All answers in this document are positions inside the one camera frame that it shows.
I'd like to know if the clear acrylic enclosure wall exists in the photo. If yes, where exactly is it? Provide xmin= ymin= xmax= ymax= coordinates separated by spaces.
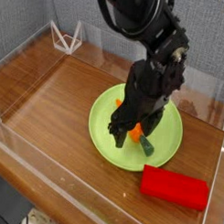
xmin=0 ymin=23 xmax=224 ymax=224

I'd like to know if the clear acrylic corner bracket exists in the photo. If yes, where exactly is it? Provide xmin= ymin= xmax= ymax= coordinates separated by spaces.
xmin=50 ymin=20 xmax=82 ymax=55

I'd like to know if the green plate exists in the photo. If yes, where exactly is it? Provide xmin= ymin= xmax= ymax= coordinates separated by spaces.
xmin=89 ymin=83 xmax=183 ymax=172

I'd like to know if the orange toy carrot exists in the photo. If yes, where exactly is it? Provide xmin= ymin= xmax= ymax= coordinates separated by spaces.
xmin=112 ymin=99 xmax=157 ymax=158

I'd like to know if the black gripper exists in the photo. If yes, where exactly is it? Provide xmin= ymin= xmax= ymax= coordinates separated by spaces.
xmin=108 ymin=60 xmax=179 ymax=148

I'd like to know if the red rectangular block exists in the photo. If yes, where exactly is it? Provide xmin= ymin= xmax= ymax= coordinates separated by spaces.
xmin=141 ymin=165 xmax=209 ymax=211

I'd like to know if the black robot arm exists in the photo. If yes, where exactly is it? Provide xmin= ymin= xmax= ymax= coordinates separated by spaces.
xmin=98 ymin=0 xmax=188 ymax=148

